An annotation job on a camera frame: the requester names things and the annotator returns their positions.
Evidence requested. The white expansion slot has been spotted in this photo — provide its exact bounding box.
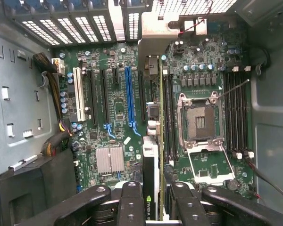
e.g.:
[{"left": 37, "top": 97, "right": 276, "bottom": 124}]
[{"left": 73, "top": 67, "right": 87, "bottom": 122}]

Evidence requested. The blue expansion slot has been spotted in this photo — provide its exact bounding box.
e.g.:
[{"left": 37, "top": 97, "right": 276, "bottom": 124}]
[{"left": 124, "top": 66, "right": 135, "bottom": 126}]

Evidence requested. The long black expansion slot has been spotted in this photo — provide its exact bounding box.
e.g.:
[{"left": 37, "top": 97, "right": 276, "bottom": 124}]
[
  {"left": 138, "top": 68, "right": 147, "bottom": 122},
  {"left": 88, "top": 69, "right": 98, "bottom": 126},
  {"left": 100, "top": 69, "right": 109, "bottom": 125}
]

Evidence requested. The short black expansion slot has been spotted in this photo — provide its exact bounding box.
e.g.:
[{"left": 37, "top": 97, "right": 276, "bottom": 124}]
[{"left": 112, "top": 67, "right": 120, "bottom": 85}]

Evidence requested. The open black PC case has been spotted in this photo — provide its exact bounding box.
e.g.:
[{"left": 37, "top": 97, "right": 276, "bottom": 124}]
[{"left": 0, "top": 0, "right": 283, "bottom": 226}]

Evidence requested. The white power connector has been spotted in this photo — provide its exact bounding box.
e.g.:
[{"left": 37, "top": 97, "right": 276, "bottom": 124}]
[{"left": 51, "top": 58, "right": 66, "bottom": 76}]

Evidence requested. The silver power supply unit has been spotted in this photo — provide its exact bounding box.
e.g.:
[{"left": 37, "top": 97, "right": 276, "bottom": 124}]
[{"left": 0, "top": 30, "right": 59, "bottom": 176}]

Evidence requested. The silver chipset heatsink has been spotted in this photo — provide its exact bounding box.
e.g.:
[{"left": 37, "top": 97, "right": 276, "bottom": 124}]
[{"left": 95, "top": 145, "right": 125, "bottom": 176}]

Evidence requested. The CPU socket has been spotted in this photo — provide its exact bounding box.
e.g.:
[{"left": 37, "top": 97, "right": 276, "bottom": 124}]
[{"left": 178, "top": 93, "right": 225, "bottom": 148}]

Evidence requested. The thin metal locking lever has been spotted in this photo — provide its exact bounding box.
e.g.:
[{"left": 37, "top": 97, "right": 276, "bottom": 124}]
[{"left": 216, "top": 79, "right": 250, "bottom": 98}]

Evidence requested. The metal socket cover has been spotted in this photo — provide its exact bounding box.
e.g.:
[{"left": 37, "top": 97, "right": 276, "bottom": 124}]
[{"left": 187, "top": 145, "right": 236, "bottom": 185}]

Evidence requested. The green motherboard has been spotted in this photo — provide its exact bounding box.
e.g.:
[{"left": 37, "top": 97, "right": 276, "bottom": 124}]
[{"left": 50, "top": 21, "right": 260, "bottom": 201}]

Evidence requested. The black plastic fan shroud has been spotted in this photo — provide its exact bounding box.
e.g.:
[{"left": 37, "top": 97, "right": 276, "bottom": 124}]
[{"left": 0, "top": 150, "right": 77, "bottom": 226}]

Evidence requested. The black sleeved power cable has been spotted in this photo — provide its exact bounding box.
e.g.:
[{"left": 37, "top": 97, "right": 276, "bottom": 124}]
[{"left": 33, "top": 53, "right": 73, "bottom": 157}]

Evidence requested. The red black twisted wire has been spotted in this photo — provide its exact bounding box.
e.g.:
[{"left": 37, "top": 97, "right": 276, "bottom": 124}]
[{"left": 178, "top": 0, "right": 214, "bottom": 35}]

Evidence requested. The black round buzzer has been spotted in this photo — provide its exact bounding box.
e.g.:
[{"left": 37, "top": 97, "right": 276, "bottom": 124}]
[{"left": 227, "top": 180, "right": 241, "bottom": 192}]

